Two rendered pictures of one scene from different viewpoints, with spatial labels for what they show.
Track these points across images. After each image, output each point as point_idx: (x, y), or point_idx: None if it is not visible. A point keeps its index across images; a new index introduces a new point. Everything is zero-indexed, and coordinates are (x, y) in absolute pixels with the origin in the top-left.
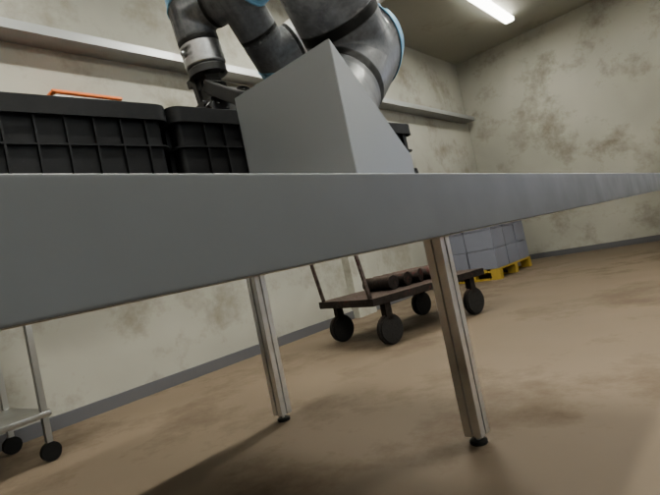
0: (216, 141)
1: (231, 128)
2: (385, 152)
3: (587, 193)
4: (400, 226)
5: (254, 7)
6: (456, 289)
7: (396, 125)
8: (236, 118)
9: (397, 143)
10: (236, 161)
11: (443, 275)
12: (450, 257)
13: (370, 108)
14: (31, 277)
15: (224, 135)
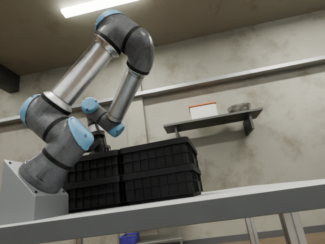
0: (72, 169)
1: (79, 162)
2: (18, 198)
3: (29, 237)
4: None
5: (91, 113)
6: (300, 240)
7: (172, 140)
8: (79, 159)
9: (26, 192)
10: (78, 175)
11: (285, 226)
12: (293, 212)
13: (15, 180)
14: None
15: (74, 166)
